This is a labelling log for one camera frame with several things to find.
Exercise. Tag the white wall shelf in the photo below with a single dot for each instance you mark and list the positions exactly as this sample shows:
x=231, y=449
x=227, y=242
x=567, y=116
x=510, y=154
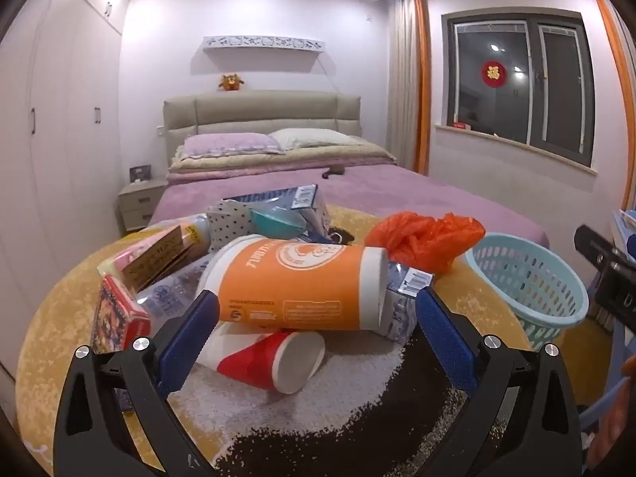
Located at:
x=263, y=43

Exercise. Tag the round yellow shaggy rug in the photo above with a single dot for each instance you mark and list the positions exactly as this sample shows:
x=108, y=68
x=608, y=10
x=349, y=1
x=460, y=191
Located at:
x=338, y=417

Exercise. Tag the small photo frame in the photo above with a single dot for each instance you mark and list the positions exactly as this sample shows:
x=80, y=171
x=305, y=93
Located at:
x=140, y=174

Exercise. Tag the orange plastic bag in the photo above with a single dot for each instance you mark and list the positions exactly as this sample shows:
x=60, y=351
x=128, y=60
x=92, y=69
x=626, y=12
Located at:
x=422, y=238

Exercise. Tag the yellow and pink box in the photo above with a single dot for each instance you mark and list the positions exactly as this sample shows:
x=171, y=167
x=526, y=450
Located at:
x=149, y=258

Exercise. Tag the white pillow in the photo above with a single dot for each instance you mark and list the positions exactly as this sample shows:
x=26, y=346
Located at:
x=313, y=137

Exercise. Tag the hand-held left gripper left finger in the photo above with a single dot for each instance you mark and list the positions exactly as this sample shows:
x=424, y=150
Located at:
x=191, y=338

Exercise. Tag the purple pillow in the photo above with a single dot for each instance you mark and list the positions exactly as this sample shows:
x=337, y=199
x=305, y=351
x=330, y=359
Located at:
x=223, y=143

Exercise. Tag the dark framed window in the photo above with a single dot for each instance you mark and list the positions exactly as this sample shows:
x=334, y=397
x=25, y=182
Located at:
x=516, y=84

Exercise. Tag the round red window decoration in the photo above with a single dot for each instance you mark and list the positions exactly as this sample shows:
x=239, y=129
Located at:
x=491, y=73

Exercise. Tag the white wardrobe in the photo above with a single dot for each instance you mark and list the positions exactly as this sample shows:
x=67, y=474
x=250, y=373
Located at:
x=64, y=134

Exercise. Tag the blue and white carton box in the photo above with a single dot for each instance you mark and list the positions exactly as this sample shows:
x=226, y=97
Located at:
x=278, y=196

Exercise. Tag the beige padded headboard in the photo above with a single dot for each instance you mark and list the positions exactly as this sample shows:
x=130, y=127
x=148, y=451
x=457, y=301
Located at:
x=258, y=109

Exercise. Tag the red and white paper cup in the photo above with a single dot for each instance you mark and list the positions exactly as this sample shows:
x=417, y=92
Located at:
x=263, y=360

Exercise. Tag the teal plastic bowl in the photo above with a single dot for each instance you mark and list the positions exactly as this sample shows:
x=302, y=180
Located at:
x=273, y=222

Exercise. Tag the orange and white paper cup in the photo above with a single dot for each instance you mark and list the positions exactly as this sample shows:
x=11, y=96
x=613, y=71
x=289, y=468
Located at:
x=298, y=278

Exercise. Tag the person's right hand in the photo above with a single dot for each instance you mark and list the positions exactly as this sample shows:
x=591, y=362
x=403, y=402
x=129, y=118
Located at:
x=631, y=370

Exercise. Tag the orange edged curtain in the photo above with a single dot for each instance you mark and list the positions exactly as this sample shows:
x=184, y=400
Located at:
x=613, y=59

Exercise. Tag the beige and orange curtain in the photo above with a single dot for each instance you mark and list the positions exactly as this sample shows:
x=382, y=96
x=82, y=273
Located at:
x=407, y=84

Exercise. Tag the blue and white milk carton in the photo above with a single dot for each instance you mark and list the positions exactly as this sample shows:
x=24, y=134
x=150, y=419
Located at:
x=400, y=308

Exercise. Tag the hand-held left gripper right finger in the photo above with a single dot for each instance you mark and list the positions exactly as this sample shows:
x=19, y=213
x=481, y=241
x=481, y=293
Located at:
x=447, y=343

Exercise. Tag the orange plush toy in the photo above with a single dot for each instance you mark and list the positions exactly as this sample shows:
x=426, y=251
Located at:
x=231, y=83

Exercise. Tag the small dark thing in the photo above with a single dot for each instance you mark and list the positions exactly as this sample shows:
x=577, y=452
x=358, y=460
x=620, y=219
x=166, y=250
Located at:
x=334, y=172

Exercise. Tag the bed with purple cover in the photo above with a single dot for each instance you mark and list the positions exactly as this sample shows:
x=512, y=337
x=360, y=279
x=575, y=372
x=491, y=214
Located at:
x=397, y=194

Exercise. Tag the blue plastic stool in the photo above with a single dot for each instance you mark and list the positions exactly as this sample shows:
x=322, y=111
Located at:
x=596, y=407

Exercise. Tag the red snack box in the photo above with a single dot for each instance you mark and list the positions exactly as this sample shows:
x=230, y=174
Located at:
x=117, y=315

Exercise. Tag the folded beige blanket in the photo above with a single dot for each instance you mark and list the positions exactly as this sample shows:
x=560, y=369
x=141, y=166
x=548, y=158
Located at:
x=278, y=161

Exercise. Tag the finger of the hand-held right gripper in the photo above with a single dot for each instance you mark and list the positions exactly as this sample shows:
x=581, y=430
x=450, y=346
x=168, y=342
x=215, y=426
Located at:
x=613, y=268

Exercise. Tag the small red box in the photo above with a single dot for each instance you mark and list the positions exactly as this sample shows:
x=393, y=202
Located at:
x=460, y=125

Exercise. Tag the beige nightstand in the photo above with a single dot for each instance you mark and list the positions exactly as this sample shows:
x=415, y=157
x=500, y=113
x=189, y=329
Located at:
x=139, y=206

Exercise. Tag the clear plastic bottle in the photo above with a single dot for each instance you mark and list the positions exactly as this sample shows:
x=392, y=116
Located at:
x=174, y=290

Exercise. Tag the white polka dot box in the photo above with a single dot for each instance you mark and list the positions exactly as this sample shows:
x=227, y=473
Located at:
x=226, y=226

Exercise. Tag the light blue plastic basket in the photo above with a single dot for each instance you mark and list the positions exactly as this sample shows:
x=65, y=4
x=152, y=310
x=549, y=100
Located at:
x=541, y=303

